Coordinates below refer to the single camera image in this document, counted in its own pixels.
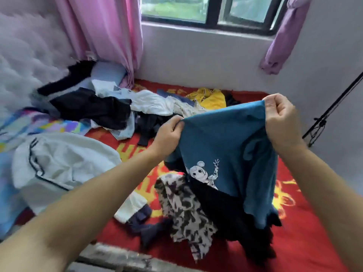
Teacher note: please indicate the person's left hand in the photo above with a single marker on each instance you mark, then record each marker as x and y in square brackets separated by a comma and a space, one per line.
[167, 138]

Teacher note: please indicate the person's left forearm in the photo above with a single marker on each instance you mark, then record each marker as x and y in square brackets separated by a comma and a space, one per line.
[73, 223]

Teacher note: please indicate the black floor lamp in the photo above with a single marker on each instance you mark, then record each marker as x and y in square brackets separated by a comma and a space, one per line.
[334, 103]

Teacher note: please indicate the blue patterned pillow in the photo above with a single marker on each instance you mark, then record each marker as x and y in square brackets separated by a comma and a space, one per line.
[51, 126]

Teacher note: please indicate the person's right forearm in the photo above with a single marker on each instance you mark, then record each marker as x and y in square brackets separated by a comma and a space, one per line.
[329, 206]

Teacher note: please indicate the pale blue pillow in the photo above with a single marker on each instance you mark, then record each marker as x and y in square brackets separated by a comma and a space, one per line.
[110, 70]

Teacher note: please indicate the person's right hand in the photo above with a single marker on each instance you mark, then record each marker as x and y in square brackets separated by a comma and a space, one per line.
[283, 124]

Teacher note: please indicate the white tufted headboard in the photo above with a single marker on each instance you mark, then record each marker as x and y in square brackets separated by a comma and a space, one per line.
[28, 59]

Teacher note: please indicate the black garment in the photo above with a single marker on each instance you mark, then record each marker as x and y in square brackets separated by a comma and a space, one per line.
[232, 218]

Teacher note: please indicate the wide pink curtain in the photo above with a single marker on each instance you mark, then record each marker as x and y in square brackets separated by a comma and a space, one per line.
[108, 31]

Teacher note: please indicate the dark framed window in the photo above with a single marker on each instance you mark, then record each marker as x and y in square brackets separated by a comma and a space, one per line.
[176, 8]

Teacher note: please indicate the red and yellow blanket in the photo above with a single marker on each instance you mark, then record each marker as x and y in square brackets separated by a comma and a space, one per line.
[306, 240]

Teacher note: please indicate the teal cartoon print shirt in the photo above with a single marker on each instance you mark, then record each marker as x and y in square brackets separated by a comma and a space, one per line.
[227, 144]

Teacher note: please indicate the pile of mixed clothes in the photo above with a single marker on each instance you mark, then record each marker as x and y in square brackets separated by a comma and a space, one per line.
[62, 161]

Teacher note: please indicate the narrow pink curtain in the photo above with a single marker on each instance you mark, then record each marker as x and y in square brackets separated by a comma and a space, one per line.
[283, 42]

